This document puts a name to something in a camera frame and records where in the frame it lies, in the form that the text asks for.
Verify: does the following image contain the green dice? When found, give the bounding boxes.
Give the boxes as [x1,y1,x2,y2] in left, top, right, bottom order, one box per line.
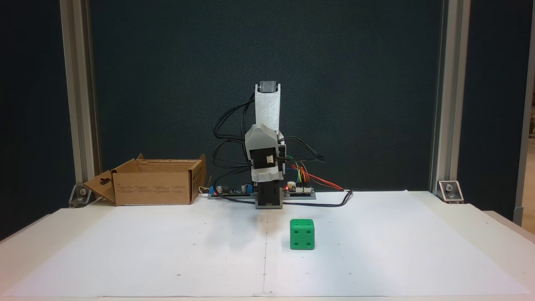
[290,219,315,250]

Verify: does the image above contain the blue circuit board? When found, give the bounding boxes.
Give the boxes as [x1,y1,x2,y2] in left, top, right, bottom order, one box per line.
[208,182,256,199]

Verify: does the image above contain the open cardboard box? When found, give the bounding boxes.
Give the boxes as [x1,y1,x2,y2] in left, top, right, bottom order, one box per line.
[84,153,207,206]

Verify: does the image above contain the white paper sheet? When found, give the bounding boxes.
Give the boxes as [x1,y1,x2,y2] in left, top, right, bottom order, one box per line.
[6,190,531,298]

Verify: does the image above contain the coloured jumper wires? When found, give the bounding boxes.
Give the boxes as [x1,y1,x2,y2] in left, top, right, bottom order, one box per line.
[286,156,311,185]

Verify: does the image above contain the black servo wires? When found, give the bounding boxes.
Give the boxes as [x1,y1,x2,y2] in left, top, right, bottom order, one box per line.
[212,94,326,198]

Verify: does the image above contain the orange and red wires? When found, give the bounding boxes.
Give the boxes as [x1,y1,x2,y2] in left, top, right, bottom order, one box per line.
[292,164,344,191]

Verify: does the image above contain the thick black cable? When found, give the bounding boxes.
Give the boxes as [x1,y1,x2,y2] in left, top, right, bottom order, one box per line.
[213,189,354,208]

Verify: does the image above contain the aluminium frame post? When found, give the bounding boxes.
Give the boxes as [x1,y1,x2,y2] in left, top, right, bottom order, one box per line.
[430,0,471,197]
[60,0,101,201]

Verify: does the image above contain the metal corner bracket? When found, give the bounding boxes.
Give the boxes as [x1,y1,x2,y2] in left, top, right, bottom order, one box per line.
[437,180,464,204]
[69,184,93,207]

